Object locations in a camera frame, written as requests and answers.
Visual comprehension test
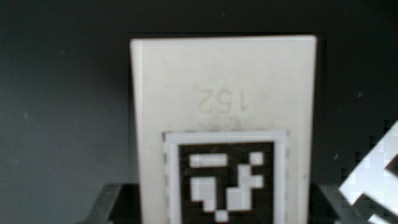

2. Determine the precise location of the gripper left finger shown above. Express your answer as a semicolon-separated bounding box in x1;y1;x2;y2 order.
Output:
76;183;142;224

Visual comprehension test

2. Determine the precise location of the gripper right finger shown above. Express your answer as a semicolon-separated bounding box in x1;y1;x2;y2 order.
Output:
307;184;373;224

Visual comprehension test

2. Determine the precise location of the white workspace border frame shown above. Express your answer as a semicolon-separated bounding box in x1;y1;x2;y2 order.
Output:
339;121;398;224

